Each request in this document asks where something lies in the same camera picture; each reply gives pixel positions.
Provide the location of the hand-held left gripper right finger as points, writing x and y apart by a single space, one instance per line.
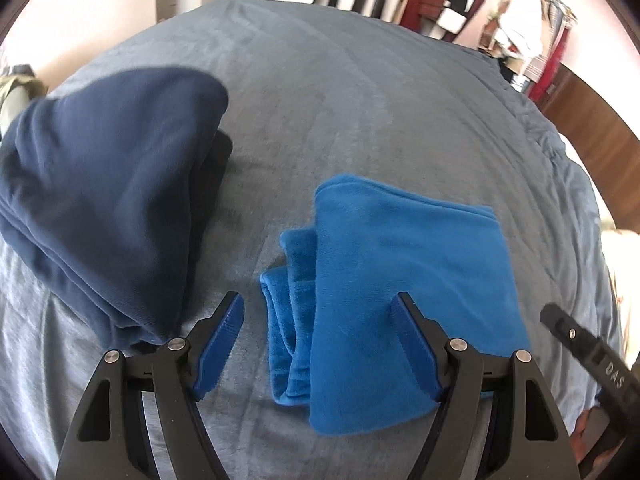
415 345

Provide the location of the grey-blue bed blanket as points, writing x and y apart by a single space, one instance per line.
350 85

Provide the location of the wooden headboard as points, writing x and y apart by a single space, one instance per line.
600 135

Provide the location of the person's right hand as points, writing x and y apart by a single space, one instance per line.
587 430

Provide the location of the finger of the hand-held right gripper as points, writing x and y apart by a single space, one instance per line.
570 332

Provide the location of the dark navy pants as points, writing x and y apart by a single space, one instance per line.
100 160

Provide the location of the olive green cloth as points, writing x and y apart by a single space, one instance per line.
17 95

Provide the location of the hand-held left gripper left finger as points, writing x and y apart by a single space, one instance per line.
220 350

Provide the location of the floral white pillow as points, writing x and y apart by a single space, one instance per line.
626 260

